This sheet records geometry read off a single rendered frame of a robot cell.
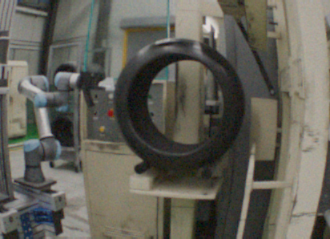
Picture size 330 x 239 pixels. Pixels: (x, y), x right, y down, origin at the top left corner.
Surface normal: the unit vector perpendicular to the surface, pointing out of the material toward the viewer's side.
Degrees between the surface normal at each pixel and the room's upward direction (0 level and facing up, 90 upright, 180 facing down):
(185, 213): 90
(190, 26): 90
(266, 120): 90
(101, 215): 90
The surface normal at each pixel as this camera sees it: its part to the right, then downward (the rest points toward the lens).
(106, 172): -0.25, 0.07
